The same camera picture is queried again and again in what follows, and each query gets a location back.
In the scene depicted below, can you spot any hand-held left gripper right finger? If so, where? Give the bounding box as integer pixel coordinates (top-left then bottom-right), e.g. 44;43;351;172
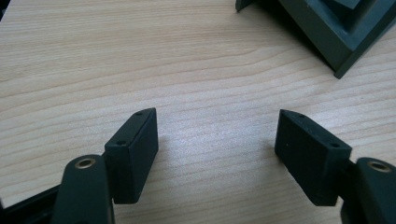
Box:
274;108;396;224

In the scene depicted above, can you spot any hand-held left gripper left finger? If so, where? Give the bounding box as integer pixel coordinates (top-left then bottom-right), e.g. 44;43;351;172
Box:
50;107;160;224

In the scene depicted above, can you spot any dark green plastic organizer box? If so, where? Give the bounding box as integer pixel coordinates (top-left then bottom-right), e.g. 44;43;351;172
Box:
234;0;396;80

